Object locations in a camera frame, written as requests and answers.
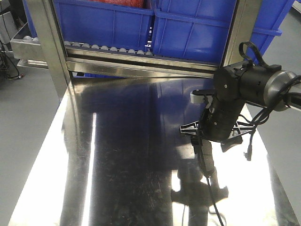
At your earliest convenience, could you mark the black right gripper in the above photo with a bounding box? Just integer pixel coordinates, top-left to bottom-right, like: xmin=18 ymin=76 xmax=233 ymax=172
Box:
xmin=179 ymin=66 xmax=256 ymax=151

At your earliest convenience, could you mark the brake pad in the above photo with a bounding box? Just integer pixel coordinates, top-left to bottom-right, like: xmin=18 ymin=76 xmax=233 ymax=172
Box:
xmin=198 ymin=139 xmax=215 ymax=178

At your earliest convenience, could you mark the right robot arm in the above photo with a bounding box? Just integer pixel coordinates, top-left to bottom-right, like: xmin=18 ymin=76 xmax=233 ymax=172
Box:
xmin=180 ymin=63 xmax=301 ymax=152

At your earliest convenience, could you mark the large blue plastic crate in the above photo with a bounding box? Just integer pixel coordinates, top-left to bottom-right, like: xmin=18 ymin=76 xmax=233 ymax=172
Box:
xmin=152 ymin=0 xmax=293 ymax=64

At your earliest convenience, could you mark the blue plastic crate left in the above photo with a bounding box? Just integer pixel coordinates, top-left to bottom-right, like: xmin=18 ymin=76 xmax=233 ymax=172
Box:
xmin=54 ymin=0 xmax=154 ymax=50

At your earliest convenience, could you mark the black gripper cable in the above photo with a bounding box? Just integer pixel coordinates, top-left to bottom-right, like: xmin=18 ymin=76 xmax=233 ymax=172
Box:
xmin=192 ymin=103 xmax=226 ymax=226

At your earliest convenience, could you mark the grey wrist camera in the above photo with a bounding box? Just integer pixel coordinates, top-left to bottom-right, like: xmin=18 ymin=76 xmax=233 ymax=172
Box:
xmin=190 ymin=90 xmax=206 ymax=104

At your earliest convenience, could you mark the stainless steel rack frame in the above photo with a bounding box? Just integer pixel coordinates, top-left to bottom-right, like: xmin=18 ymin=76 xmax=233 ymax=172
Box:
xmin=11 ymin=0 xmax=262 ymax=95

